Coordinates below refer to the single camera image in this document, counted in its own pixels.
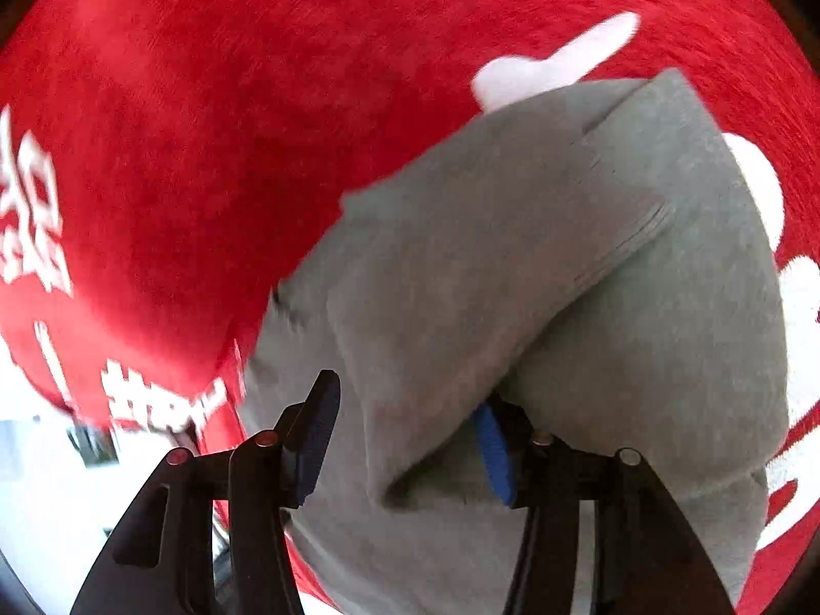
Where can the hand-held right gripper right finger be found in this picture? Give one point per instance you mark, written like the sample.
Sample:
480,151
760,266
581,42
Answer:
497,458

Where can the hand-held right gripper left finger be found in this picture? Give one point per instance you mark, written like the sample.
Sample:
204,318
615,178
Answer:
312,439

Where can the grey small garment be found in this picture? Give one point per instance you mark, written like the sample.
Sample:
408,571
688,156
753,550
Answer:
512,269

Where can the red printed mat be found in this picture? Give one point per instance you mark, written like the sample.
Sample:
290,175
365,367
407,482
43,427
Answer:
256,109

